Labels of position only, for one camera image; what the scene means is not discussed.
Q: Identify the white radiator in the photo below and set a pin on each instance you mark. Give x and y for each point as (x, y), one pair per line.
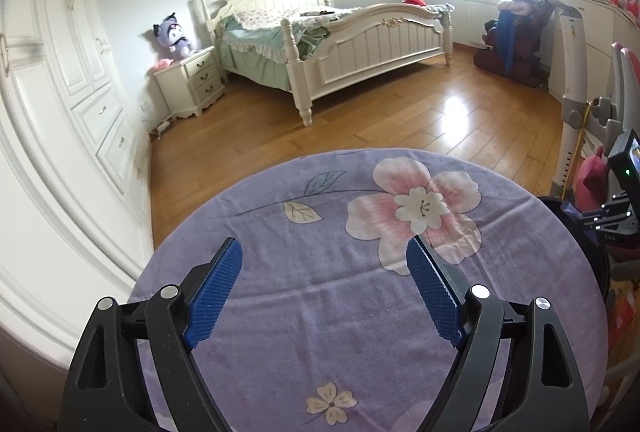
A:
(477, 22)

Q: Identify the green floral bedding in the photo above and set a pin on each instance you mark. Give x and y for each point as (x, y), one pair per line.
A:
(250, 62)

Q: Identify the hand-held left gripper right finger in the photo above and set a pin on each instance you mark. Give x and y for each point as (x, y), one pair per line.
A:
(435, 297)

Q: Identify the white dresser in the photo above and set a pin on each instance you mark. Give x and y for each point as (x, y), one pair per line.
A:
(600, 32)

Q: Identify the purple plush toy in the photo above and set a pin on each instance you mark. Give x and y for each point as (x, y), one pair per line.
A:
(172, 37)

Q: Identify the white bed frame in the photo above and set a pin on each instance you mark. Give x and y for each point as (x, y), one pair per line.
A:
(370, 52)

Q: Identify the blue cloth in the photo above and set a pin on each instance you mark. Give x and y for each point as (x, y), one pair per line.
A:
(511, 42)

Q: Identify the pink chair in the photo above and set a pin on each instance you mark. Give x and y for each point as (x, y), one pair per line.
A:
(627, 62)

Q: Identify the red plush toy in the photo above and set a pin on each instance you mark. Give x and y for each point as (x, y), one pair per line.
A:
(414, 1)

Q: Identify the white grey floor stand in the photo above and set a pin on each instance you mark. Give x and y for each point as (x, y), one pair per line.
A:
(575, 57)

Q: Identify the black remote control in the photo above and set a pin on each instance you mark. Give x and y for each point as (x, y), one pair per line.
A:
(316, 13)

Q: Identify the white wardrobe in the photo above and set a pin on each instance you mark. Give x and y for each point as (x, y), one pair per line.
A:
(50, 112)

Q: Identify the white power strip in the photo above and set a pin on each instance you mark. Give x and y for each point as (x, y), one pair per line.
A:
(161, 126)

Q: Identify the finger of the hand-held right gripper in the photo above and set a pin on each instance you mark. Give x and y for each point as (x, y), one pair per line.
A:
(615, 217)

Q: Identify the white nightstand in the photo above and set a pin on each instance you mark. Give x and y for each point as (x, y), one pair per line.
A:
(200, 77)

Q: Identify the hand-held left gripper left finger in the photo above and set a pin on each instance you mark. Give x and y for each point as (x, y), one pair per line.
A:
(215, 297)

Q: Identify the pink plush item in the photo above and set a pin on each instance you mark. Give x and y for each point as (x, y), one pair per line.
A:
(162, 64)

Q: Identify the purple floral tablecloth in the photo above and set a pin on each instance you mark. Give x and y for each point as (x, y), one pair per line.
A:
(310, 272)

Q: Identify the dark red armchair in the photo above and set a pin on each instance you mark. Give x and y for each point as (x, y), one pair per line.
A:
(525, 42)

